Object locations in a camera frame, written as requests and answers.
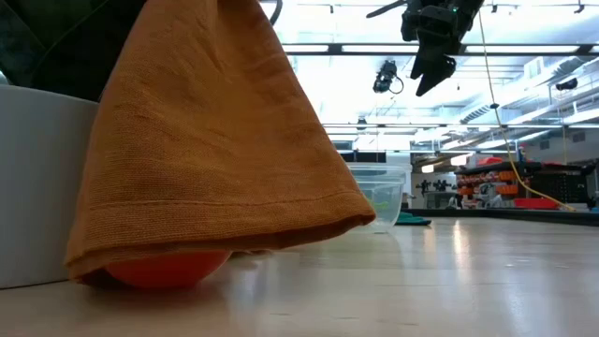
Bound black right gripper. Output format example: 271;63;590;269
401;7;472;98

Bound clear plastic tupperware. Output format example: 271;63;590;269
345;163;407;234

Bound orange cloth napkin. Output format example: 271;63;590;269
64;0;377;285

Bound dark green cloth mat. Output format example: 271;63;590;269
395;211;433;227

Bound red round ball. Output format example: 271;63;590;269
105;250;233;289

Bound white round container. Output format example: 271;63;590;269
0;83;100;289

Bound black hanging overhead camera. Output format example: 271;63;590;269
372;59;404;95

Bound black overhead frame beam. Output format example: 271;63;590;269
280;42;599;58

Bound yellow cable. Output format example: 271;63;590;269
476;11;577;212

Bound black aluminium table frame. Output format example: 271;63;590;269
411;207;599;228

